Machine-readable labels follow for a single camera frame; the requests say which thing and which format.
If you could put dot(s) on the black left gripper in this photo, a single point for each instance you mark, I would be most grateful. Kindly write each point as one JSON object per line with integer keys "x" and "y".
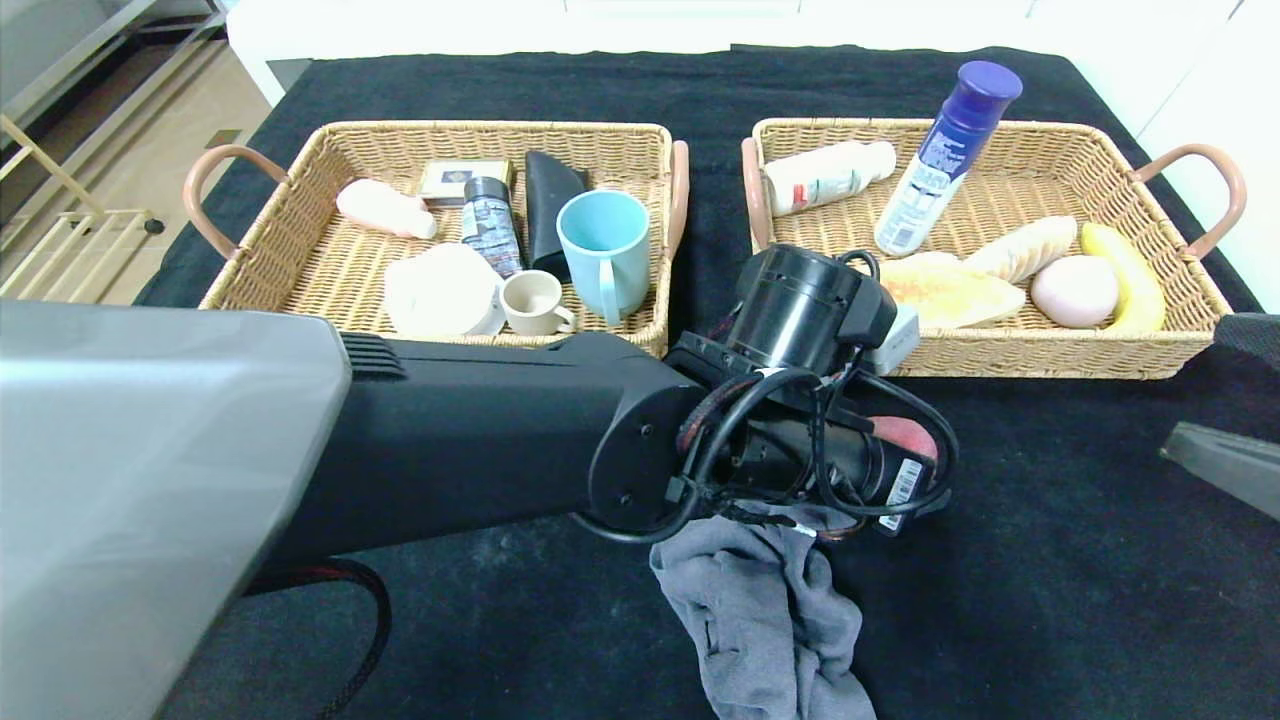
{"x": 908, "y": 487}

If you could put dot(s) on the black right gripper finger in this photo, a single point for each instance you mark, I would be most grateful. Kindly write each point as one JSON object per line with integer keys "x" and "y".
{"x": 1230, "y": 470}
{"x": 1255, "y": 338}

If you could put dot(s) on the red apple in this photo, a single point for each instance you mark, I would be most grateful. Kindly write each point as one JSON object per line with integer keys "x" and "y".
{"x": 905, "y": 435}

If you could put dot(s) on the grey cloth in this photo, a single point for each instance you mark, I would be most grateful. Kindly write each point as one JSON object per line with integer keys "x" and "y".
{"x": 760, "y": 610}

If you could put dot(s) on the golden striped croissant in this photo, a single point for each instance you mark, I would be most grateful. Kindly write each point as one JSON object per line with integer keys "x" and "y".
{"x": 1020, "y": 250}

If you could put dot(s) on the light blue plastic mug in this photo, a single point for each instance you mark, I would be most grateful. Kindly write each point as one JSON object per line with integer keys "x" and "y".
{"x": 605, "y": 245}

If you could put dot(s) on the dark jar with printed label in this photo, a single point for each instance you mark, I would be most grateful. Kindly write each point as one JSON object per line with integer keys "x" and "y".
{"x": 490, "y": 225}

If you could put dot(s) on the white plastic lid dish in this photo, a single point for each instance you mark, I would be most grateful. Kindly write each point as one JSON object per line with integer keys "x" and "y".
{"x": 440, "y": 290}

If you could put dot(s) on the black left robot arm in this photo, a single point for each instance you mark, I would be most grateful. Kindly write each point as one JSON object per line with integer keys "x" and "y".
{"x": 450, "y": 440}

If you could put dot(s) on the yellow banana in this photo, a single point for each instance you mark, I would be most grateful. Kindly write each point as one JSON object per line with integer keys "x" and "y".
{"x": 1130, "y": 275}

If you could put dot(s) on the pale pink round fruit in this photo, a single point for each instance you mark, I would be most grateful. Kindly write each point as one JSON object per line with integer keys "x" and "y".
{"x": 1072, "y": 290}

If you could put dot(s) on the flat toasted bread slice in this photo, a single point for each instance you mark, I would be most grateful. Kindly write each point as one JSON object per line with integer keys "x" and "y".
{"x": 960, "y": 295}

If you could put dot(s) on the white plastic bottle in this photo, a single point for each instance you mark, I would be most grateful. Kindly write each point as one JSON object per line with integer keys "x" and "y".
{"x": 825, "y": 178}

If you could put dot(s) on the spray can with blue cap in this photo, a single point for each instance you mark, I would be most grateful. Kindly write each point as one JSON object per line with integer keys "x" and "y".
{"x": 940, "y": 160}

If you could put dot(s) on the small beige ceramic cup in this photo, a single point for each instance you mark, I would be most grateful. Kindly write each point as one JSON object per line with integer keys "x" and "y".
{"x": 530, "y": 300}

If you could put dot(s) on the black soft pouch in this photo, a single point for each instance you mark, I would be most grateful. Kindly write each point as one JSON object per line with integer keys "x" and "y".
{"x": 548, "y": 210}

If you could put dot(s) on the small gold box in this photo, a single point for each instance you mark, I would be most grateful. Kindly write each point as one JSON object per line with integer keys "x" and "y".
{"x": 450, "y": 180}

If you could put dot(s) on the pink and white small bottle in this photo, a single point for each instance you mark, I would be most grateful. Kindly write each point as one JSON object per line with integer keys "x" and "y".
{"x": 385, "y": 208}

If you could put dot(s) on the light wooden wheeled rack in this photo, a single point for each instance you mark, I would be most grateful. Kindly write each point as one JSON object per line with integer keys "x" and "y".
{"x": 60, "y": 250}

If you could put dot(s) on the wooden shelf unit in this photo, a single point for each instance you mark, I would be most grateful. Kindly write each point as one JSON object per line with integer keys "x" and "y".
{"x": 70, "y": 60}

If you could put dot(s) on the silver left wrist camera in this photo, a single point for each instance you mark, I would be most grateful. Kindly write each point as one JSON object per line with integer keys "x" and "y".
{"x": 895, "y": 340}

